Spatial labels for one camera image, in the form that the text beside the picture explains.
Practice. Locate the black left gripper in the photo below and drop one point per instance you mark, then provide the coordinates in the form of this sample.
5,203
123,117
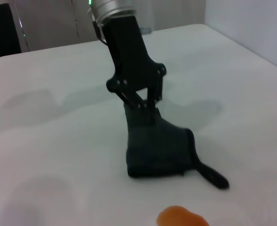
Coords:
131,58

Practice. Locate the dark blue rag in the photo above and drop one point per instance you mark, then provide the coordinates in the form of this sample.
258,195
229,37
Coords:
157,150

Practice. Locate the grey cabinet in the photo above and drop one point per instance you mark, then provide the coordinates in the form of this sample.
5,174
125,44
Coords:
53,23

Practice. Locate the orange brown liquid stain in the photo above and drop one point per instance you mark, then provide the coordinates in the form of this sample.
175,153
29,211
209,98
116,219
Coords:
180,216

